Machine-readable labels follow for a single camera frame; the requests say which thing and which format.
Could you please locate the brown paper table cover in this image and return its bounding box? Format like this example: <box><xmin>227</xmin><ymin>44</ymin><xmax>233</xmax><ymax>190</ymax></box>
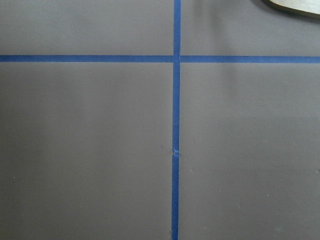
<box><xmin>0</xmin><ymin>0</ymin><xmax>320</xmax><ymax>240</ymax></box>

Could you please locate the wooden cup rack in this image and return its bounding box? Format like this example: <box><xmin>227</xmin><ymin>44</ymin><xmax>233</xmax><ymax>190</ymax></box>
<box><xmin>263</xmin><ymin>0</ymin><xmax>320</xmax><ymax>19</ymax></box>

